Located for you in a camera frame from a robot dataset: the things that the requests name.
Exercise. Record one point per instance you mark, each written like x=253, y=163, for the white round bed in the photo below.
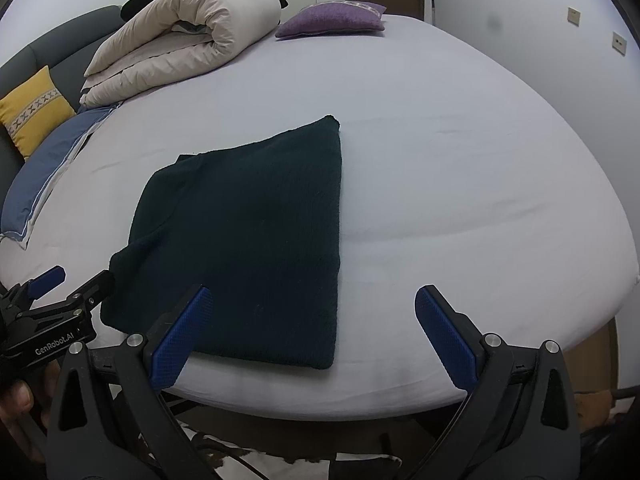
x=450, y=160

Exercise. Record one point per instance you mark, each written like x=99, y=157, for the blue pillow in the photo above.
x=45, y=175

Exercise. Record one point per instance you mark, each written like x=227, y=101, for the yellow patterned cushion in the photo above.
x=32, y=110

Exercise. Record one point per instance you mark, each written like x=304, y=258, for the beige wall socket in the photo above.
x=574, y=15
x=619, y=43

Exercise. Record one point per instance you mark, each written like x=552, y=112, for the dark green sweater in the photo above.
x=240, y=240

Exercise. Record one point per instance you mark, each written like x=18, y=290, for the grey upholstered headboard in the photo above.
x=55, y=45

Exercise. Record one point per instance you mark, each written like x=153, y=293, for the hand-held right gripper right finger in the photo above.
x=447, y=340

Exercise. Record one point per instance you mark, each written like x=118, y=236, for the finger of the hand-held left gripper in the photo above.
x=95, y=290
x=47, y=280

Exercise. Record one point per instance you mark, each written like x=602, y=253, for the person's left hand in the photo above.
x=17, y=400

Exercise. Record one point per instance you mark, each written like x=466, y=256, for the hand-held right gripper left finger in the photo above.
x=180, y=340

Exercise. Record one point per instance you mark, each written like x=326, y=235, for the folded beige duvet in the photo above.
x=180, y=35

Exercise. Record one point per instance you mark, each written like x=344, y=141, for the purple pillow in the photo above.
x=330, y=20

